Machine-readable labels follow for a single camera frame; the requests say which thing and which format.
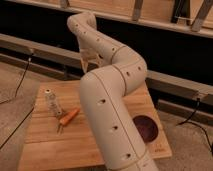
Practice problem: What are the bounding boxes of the black cable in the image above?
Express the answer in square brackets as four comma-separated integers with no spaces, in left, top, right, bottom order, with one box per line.
[0,105,36,150]
[176,97,213,156]
[0,49,35,105]

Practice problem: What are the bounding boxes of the dark red bowl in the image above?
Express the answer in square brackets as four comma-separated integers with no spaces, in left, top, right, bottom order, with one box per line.
[133,115,158,143]

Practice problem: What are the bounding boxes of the black cable lower left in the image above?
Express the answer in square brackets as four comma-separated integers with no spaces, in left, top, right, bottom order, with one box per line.
[0,105,36,150]

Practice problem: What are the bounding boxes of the clear plastic bottle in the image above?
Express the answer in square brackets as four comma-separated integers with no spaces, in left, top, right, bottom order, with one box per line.
[45,89,63,117]

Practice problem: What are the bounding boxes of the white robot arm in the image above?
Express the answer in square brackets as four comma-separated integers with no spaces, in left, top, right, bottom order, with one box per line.
[67,12,159,171]

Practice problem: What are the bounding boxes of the black cable right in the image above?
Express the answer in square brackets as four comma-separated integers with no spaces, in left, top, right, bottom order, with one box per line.
[176,97,213,156]

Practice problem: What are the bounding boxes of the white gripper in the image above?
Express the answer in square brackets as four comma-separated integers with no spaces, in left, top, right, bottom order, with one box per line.
[78,38,102,73]

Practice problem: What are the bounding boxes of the wooden board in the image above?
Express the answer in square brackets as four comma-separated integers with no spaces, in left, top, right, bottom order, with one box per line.
[18,81,172,171]

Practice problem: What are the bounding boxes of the orange toy carrot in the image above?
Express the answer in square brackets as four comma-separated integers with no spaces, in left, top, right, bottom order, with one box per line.
[57,108,80,133]

